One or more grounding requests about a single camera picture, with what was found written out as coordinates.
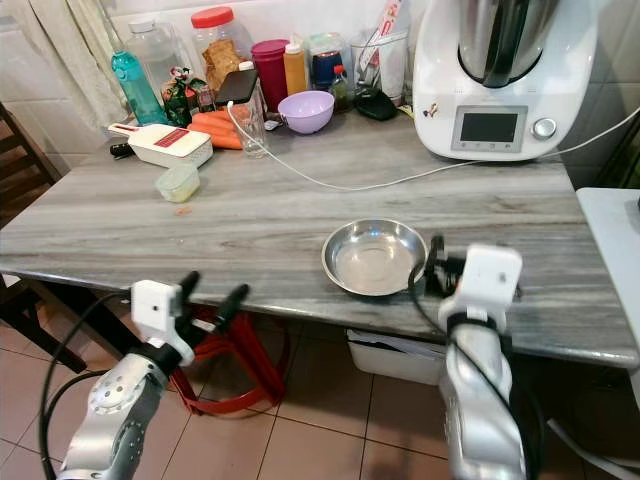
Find white kitchen food processor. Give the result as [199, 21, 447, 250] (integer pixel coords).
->
[412, 0, 601, 164]

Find glass jar dark blue label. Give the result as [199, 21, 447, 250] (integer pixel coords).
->
[307, 32, 352, 92]

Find white plastic bin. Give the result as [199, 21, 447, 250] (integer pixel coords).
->
[346, 329, 448, 387]

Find white side table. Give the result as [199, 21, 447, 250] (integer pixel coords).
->
[576, 186, 640, 403]

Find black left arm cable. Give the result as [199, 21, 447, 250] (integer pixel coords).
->
[39, 290, 139, 475]

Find black round lid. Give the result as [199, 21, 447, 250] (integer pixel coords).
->
[355, 89, 400, 122]

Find green snack packet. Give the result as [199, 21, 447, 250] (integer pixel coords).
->
[159, 66, 213, 128]

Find red metal stool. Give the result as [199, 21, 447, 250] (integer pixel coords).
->
[168, 298, 293, 417]

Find teal plastic bottle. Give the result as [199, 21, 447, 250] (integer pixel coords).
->
[111, 50, 168, 127]

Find small translucent food container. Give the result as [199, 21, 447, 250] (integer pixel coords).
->
[155, 162, 202, 205]

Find black smartphone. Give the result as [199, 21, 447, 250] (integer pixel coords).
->
[212, 68, 259, 107]

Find large clear plastic bottle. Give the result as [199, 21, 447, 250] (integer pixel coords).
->
[127, 18, 193, 101]

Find white power cable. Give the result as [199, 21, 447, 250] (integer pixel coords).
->
[227, 100, 640, 193]

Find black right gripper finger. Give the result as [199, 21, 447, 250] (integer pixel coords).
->
[424, 235, 448, 293]

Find magenta plastic canister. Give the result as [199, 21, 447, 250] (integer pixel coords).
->
[250, 39, 292, 113]

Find stainless steel bowl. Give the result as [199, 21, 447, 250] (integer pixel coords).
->
[322, 218, 430, 298]

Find purple plastic bowl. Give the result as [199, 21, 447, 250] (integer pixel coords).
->
[278, 90, 337, 135]

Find dark table frame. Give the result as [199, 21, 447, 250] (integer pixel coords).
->
[0, 275, 106, 377]

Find orange sauce bottle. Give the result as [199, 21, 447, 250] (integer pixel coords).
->
[283, 37, 309, 98]

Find clear jar red lid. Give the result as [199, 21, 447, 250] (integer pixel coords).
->
[190, 6, 248, 93]

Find small bottle red cap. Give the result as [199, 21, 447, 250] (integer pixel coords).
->
[331, 64, 354, 112]

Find dark wooden chair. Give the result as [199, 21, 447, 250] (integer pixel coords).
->
[0, 103, 53, 228]

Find white slicer box red label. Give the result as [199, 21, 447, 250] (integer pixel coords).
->
[107, 123, 215, 170]

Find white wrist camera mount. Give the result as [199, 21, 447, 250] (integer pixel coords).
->
[131, 280, 193, 367]
[444, 244, 525, 323]

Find beige curtain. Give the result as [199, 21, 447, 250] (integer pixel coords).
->
[15, 0, 133, 128]

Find orange carrots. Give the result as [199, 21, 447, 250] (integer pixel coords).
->
[189, 109, 245, 151]

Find clear drinking glass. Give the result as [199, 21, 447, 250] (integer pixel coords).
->
[227, 96, 268, 160]

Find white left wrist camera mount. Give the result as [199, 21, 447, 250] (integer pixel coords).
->
[131, 280, 193, 367]

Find clear utensil container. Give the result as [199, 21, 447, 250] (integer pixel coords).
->
[349, 0, 411, 102]

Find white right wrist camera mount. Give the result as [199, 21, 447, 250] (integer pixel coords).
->
[444, 244, 525, 323]

